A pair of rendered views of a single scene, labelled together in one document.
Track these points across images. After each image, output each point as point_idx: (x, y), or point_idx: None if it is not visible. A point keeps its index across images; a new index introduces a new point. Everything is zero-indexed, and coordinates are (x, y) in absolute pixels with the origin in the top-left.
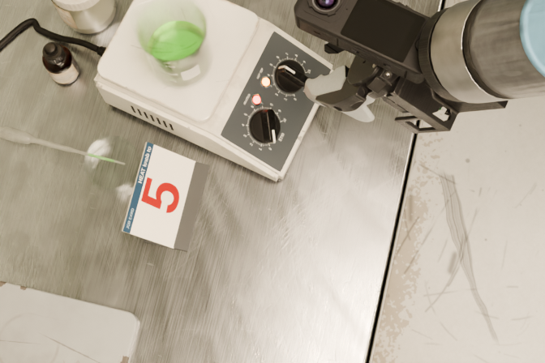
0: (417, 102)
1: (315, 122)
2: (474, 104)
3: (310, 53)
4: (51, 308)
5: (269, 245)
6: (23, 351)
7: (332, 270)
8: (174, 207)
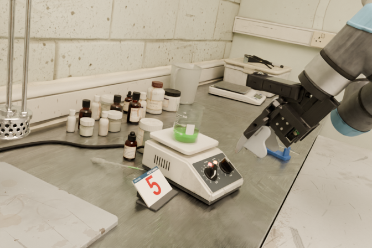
0: (293, 113)
1: (230, 196)
2: (319, 113)
3: (234, 167)
4: (77, 202)
5: (197, 221)
6: (51, 210)
7: (228, 239)
8: (156, 194)
